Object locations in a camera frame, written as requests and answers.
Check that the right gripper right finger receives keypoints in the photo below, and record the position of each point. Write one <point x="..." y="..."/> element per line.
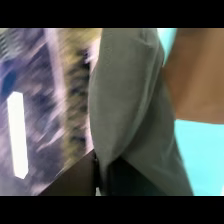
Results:
<point x="131" y="180"/>

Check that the olive green garment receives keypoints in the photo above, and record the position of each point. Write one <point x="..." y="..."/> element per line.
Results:
<point x="130" y="110"/>

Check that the brown garment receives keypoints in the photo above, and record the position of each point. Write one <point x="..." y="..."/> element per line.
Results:
<point x="200" y="73"/>

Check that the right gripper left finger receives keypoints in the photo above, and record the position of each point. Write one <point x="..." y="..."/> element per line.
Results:
<point x="78" y="178"/>

